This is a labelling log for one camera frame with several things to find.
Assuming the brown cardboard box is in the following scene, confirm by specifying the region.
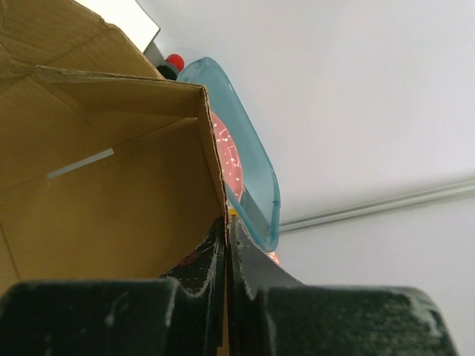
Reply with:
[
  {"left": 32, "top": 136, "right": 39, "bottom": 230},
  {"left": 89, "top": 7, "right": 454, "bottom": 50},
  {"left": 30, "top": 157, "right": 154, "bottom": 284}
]
[{"left": 1, "top": 1, "right": 226, "bottom": 298}]

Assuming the red patterned bowl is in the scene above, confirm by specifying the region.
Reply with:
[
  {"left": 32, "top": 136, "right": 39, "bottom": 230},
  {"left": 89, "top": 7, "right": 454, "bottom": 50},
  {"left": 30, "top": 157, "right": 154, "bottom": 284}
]
[{"left": 267, "top": 251, "right": 280, "bottom": 266}]

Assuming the pink dotted plate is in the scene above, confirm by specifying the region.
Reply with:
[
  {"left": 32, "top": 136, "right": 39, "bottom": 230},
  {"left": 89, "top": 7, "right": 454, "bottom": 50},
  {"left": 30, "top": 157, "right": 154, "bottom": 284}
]
[{"left": 211, "top": 111, "right": 244, "bottom": 201}]

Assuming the white square plate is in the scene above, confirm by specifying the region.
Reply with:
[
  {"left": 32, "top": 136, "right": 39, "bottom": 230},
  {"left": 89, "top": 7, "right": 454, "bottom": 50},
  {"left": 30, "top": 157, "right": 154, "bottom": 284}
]
[{"left": 136, "top": 0, "right": 160, "bottom": 41}]

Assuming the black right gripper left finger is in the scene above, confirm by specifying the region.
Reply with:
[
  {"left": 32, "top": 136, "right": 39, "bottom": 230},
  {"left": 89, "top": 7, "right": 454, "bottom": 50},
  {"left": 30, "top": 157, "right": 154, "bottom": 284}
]
[{"left": 1, "top": 218, "right": 225, "bottom": 355}]

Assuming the red capped small bottle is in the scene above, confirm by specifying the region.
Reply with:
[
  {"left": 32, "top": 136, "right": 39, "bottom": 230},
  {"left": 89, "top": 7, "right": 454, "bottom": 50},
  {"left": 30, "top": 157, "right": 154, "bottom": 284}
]
[{"left": 157, "top": 53, "right": 185, "bottom": 80}]

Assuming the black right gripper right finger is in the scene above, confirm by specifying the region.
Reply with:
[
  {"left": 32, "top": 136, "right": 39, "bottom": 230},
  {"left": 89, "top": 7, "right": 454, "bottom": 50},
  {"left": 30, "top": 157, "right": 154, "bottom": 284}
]
[{"left": 229, "top": 217, "right": 457, "bottom": 355}]

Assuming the teal plastic basin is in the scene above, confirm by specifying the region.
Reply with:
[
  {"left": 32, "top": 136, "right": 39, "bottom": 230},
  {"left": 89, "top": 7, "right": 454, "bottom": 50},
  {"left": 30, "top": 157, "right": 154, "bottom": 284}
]
[{"left": 178, "top": 57, "right": 281, "bottom": 252}]

